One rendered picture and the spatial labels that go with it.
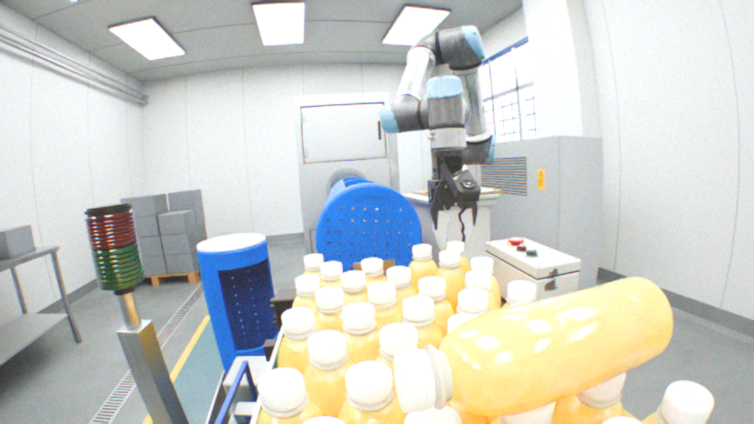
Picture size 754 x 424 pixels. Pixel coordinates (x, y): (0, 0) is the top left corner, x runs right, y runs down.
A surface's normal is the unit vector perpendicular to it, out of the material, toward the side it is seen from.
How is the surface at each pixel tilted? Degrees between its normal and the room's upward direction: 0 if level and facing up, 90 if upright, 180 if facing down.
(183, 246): 90
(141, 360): 90
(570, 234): 90
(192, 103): 90
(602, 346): 64
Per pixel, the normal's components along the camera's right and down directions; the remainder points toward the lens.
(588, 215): 0.23, 0.12
